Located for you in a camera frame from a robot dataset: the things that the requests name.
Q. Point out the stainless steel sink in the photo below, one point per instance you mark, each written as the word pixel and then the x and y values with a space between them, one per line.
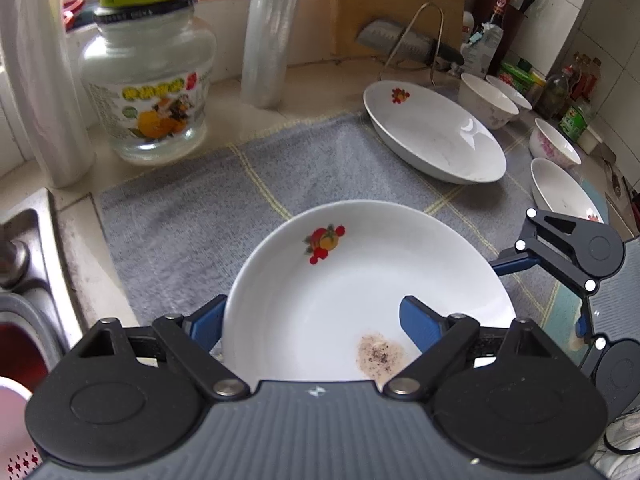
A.
pixel 45 260

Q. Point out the metal utensil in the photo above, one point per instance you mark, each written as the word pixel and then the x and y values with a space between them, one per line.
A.
pixel 614 175

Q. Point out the short plastic wrap roll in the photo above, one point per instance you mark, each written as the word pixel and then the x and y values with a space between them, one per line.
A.
pixel 40 85

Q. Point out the white bowl pink flower print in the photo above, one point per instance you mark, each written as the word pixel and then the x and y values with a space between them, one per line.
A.
pixel 552 147

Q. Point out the dark soy sauce bottle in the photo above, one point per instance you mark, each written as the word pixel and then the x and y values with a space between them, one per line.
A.
pixel 496 12

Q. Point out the dark knife block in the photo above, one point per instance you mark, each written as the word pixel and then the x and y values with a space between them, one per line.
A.
pixel 515 35

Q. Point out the green packet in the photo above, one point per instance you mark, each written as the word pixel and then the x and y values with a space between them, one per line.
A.
pixel 520 77

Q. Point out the white bowl with floral print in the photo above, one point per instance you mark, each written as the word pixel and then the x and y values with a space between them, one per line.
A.
pixel 519 95
pixel 482 102

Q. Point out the grey checked dish mat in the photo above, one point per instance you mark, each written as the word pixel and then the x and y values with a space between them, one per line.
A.
pixel 200 210

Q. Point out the red plastic basin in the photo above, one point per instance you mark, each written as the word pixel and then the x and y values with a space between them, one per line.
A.
pixel 20 350

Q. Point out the glass jar with yellow lid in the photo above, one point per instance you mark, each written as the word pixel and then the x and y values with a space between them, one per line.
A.
pixel 150 60

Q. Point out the small white bottle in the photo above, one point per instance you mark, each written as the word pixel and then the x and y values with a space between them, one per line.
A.
pixel 468 25

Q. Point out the red and white plastic basket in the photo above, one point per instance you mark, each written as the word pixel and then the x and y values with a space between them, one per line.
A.
pixel 12 425

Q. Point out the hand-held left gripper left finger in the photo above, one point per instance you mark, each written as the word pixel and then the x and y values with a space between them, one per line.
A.
pixel 207 320

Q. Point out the dark bottle with red cap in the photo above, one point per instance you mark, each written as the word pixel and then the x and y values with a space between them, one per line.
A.
pixel 555 95

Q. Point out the bottle with green label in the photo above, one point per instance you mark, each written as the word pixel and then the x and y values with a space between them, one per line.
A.
pixel 575 122

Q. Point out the brown sauce bottle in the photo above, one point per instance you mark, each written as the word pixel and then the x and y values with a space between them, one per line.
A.
pixel 579 75
pixel 595 80

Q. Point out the clear plastic bottle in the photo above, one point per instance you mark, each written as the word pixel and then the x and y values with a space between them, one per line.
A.
pixel 480 52

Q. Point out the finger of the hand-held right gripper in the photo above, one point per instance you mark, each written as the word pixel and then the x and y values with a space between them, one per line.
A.
pixel 515 264
pixel 581 322

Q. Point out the metal sink fitting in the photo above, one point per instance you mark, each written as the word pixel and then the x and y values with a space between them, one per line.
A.
pixel 12 255

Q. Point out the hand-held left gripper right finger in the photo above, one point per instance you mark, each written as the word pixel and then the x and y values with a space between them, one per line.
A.
pixel 417 322

